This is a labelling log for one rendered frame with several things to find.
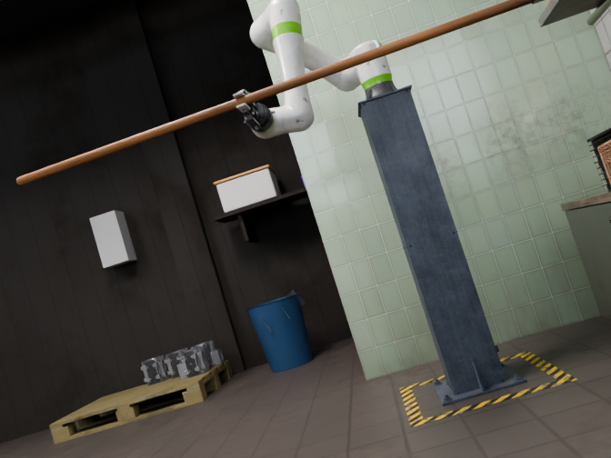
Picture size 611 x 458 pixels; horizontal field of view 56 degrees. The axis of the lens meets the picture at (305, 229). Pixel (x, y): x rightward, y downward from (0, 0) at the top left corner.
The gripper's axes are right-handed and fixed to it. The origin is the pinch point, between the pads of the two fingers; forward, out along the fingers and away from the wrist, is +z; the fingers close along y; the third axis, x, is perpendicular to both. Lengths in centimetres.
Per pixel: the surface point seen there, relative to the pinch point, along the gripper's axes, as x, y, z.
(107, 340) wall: 224, 64, -291
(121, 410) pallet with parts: 180, 111, -203
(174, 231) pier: 138, -6, -288
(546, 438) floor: -54, 119, 10
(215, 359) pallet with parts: 126, 103, -261
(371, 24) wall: -55, -54, -126
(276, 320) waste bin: 63, 85, -229
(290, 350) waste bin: 61, 109, -231
